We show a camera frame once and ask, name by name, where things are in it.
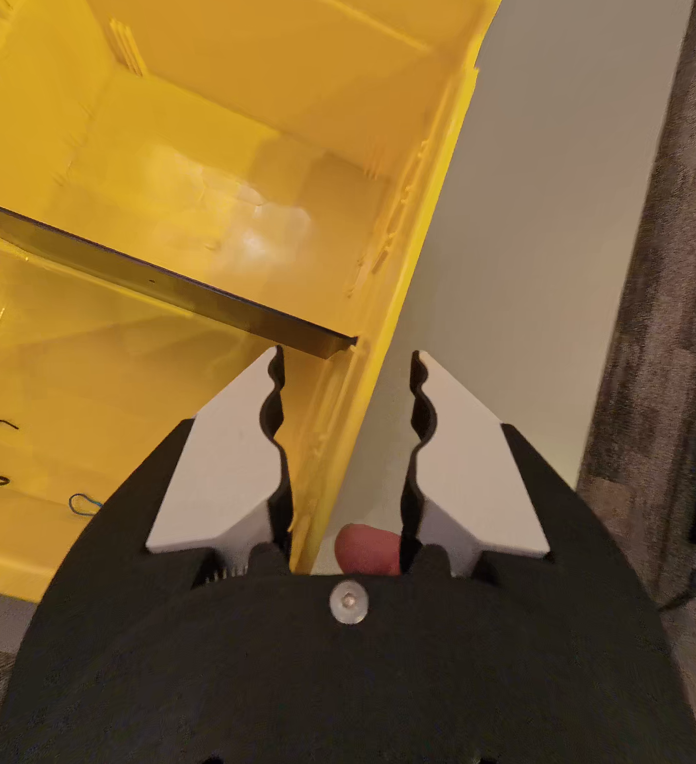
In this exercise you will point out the blue twist tie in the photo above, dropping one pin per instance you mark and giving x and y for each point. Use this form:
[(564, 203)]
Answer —
[(72, 504)]

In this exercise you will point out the black bin divider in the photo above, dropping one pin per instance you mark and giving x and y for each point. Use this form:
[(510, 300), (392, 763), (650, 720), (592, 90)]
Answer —
[(145, 274)]

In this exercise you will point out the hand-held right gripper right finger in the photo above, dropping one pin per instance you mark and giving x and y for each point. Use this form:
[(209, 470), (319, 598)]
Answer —
[(479, 477)]

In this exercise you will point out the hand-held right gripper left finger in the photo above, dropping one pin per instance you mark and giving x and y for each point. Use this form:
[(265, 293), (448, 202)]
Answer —
[(216, 477)]

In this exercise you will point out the person's right hand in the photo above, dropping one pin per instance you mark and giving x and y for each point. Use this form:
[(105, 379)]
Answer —
[(369, 549)]

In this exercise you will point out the yellow plastic bin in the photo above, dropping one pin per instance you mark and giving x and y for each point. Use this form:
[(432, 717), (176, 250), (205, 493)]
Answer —
[(204, 149)]

